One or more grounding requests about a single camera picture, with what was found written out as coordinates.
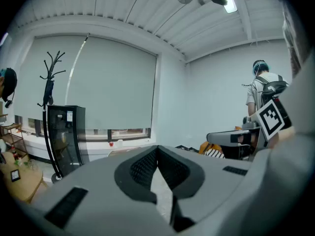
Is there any orange sofa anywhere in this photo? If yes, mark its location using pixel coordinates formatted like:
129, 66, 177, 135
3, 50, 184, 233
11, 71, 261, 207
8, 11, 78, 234
198, 141, 224, 157

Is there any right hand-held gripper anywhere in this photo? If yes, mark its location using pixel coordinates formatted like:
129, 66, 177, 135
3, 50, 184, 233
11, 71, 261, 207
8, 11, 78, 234
206, 98, 292, 155

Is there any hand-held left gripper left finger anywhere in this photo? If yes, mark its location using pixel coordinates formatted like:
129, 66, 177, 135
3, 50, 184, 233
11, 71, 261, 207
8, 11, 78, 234
31, 145, 176, 236

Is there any ceiling light panel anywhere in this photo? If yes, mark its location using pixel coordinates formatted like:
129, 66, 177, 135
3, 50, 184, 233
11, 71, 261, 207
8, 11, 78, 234
221, 0, 238, 14

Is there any person's right forearm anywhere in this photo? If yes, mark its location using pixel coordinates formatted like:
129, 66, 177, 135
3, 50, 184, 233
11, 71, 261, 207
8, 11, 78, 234
268, 126, 296, 149

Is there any black picture frame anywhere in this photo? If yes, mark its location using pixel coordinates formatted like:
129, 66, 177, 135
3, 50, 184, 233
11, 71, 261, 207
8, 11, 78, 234
10, 169, 22, 182

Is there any black glass-door cabinet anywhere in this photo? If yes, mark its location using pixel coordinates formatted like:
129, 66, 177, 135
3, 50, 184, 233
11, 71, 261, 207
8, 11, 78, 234
46, 104, 87, 178

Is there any person's brown printed t-shirt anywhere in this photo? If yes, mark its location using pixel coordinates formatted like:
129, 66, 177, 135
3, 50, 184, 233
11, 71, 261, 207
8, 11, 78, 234
278, 0, 306, 78

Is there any black coat rack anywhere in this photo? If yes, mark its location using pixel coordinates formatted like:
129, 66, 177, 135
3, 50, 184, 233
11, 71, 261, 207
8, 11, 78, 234
36, 50, 67, 184

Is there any wooden shelf rack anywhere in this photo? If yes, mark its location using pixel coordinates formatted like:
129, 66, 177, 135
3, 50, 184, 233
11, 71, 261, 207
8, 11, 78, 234
0, 121, 29, 162

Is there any black and white striped blanket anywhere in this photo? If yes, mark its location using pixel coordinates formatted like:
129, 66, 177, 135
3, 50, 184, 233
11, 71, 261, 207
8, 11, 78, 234
205, 148, 226, 159

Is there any small wooden side table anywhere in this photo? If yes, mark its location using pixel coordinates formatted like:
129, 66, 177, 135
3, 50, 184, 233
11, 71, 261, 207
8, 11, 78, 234
0, 151, 49, 204

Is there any small flower plant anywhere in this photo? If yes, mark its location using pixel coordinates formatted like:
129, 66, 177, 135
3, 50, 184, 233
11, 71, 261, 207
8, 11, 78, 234
14, 157, 31, 169

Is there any grey roller blind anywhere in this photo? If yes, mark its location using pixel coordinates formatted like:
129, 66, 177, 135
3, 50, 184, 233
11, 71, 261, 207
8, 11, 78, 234
14, 34, 158, 130

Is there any window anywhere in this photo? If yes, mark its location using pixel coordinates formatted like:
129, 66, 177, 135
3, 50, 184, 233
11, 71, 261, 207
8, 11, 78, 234
14, 114, 152, 143

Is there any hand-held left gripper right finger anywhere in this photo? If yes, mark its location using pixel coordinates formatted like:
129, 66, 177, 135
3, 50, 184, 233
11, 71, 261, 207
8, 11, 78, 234
157, 145, 252, 233

